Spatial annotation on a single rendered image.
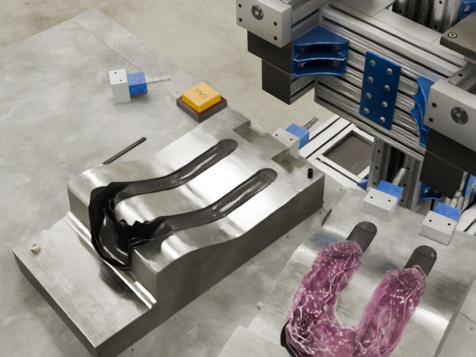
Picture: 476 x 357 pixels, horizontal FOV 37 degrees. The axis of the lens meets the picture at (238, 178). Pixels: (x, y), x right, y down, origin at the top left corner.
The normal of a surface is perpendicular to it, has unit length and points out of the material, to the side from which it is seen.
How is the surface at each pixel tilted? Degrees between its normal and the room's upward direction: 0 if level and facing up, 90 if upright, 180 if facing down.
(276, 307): 13
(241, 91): 0
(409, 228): 0
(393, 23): 0
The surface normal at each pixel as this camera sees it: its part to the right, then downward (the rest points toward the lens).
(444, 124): -0.70, 0.53
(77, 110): -0.03, -0.69
